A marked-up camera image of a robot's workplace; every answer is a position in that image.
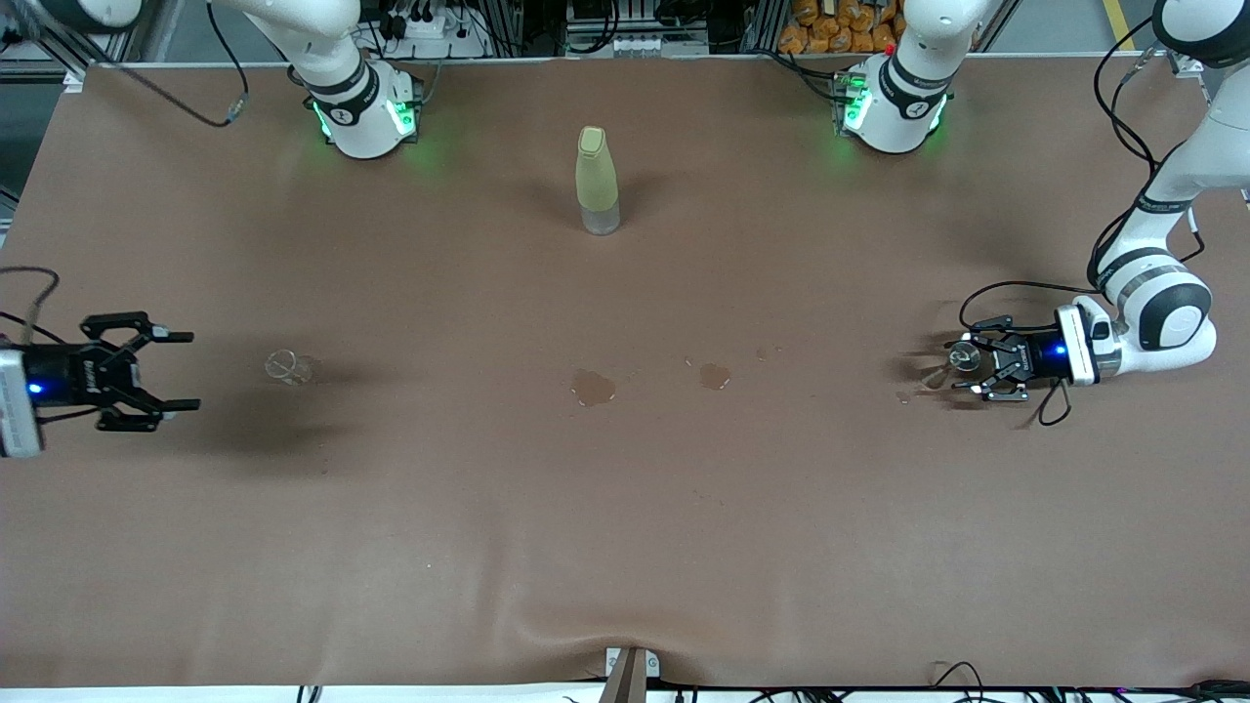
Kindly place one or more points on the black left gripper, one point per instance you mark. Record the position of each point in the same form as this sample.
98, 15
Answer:
1033, 357

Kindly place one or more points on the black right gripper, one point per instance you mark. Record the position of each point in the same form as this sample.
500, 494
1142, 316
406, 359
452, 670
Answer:
66, 376

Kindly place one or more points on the silver metal jigger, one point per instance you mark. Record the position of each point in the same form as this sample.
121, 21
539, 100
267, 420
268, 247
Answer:
967, 356

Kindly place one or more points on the clear glass measuring cup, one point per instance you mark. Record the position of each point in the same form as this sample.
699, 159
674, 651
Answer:
288, 368

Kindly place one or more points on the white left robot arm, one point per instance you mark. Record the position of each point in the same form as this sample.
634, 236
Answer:
1172, 312

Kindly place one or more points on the small brown liquid spill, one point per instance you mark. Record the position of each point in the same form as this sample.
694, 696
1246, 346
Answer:
715, 376

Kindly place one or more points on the metal corner clamp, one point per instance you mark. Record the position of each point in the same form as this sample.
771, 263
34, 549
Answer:
1187, 65
74, 78

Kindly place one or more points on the orange packaged goods pile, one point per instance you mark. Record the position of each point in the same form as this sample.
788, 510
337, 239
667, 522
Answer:
830, 29

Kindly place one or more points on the large brown liquid spill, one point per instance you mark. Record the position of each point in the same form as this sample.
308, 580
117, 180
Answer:
593, 388

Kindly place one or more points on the brown table cloth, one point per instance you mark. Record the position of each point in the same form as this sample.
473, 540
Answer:
625, 537

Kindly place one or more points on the yellow-green bottle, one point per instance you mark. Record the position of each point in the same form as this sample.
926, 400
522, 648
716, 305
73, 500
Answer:
596, 181

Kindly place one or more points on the white power strip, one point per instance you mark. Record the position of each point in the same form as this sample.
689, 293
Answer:
430, 29

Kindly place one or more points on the aluminium frame strut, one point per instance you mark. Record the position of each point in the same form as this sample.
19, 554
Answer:
98, 44

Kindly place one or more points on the metal table edge bracket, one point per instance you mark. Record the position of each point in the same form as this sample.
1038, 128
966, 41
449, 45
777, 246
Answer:
630, 674

